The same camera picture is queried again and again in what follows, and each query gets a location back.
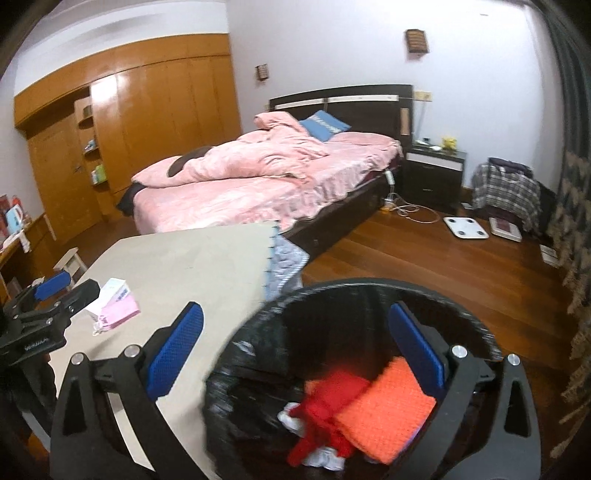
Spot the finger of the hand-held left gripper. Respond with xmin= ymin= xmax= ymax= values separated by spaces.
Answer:
xmin=44 ymin=279 xmax=101 ymax=325
xmin=7 ymin=271 xmax=72 ymax=315

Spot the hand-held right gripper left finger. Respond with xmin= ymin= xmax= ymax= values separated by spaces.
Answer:
xmin=50 ymin=301 xmax=204 ymax=480

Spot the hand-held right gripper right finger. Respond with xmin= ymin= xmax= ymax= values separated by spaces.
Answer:
xmin=389 ymin=301 xmax=542 ymax=480

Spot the pink packet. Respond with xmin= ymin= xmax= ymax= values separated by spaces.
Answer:
xmin=92 ymin=295 xmax=140 ymax=337

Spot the orange knitted sock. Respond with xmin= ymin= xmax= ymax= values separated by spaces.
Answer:
xmin=333 ymin=357 xmax=437 ymax=464

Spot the red cloth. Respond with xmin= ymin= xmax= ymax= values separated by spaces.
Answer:
xmin=287 ymin=369 xmax=370 ymax=467

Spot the black trash bin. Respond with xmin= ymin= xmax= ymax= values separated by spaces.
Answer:
xmin=203 ymin=277 xmax=506 ymax=480

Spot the small white stool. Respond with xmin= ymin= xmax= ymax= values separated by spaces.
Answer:
xmin=53 ymin=248 xmax=88 ymax=280

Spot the wooden desk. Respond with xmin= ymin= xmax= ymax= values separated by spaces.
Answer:
xmin=0 ymin=212 xmax=58 ymax=301

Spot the wooden door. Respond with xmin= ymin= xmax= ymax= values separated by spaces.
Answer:
xmin=28 ymin=117 xmax=102 ymax=241

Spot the black clothing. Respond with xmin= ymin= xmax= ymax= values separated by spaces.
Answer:
xmin=115 ymin=182 xmax=144 ymax=217

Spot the white bathroom scale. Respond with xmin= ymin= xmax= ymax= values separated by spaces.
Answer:
xmin=443 ymin=215 xmax=489 ymax=240

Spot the grey quilted cloth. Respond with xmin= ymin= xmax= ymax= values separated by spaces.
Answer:
xmin=264 ymin=229 xmax=309 ymax=302

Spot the red and white flat box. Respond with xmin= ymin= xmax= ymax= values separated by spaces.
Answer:
xmin=489 ymin=218 xmax=523 ymax=241

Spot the pink bedspread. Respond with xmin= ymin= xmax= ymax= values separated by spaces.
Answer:
xmin=131 ymin=131 xmax=402 ymax=234

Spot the dark nightstand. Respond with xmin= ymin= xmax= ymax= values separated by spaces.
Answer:
xmin=401 ymin=145 xmax=467 ymax=215

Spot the plaid bag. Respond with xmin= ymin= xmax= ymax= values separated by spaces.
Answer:
xmin=472 ymin=158 xmax=542 ymax=232

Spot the patterned curtain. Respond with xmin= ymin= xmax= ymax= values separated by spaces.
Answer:
xmin=540 ymin=0 xmax=591 ymax=416

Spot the pink duvet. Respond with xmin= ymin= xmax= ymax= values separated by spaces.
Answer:
xmin=131 ymin=112 xmax=331 ymax=188

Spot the wooden wardrobe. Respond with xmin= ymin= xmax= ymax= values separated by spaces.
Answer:
xmin=14 ymin=32 xmax=243 ymax=241

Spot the dark wooden bed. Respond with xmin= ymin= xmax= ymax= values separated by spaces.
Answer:
xmin=115 ymin=84 xmax=414 ymax=259

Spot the blue pillow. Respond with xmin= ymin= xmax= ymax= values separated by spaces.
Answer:
xmin=299 ymin=111 xmax=352 ymax=141

